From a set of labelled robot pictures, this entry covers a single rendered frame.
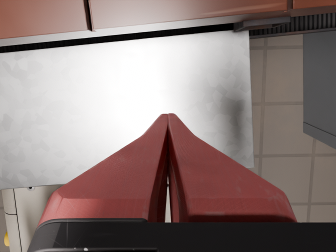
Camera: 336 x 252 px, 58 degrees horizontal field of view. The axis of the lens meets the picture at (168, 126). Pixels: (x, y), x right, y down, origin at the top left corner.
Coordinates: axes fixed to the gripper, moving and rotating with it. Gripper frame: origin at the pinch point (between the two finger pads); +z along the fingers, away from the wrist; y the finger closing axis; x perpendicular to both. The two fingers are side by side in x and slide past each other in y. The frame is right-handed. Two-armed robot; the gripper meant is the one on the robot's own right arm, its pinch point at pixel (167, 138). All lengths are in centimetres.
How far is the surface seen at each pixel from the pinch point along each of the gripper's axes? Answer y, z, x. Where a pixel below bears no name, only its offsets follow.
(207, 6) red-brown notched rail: -3.5, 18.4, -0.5
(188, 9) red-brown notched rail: -1.9, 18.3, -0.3
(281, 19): -11.9, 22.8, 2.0
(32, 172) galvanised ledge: 20.4, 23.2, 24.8
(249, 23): -8.6, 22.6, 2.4
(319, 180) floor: -59, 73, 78
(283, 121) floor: -43, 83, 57
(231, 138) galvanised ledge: -9.3, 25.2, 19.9
